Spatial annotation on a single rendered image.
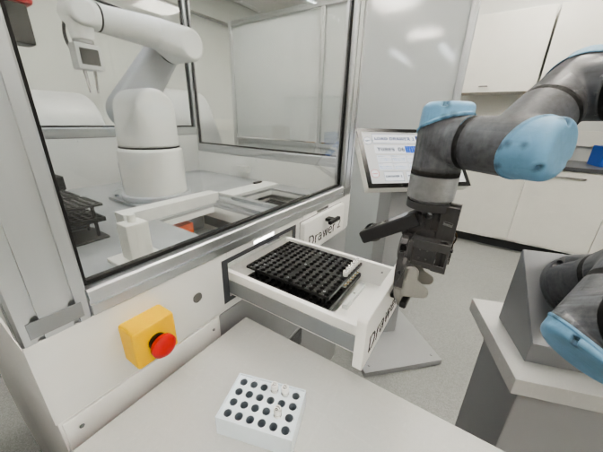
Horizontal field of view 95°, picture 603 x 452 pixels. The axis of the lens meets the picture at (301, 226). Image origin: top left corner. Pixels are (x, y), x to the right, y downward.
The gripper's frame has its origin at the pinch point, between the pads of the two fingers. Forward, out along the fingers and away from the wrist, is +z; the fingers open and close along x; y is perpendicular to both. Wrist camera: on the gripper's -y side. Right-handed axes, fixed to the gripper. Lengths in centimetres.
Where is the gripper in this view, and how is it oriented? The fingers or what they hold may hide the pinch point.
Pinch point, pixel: (398, 293)
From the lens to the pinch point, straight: 60.7
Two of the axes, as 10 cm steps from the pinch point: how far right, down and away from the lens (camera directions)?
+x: 5.5, -2.9, 7.9
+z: -0.3, 9.3, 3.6
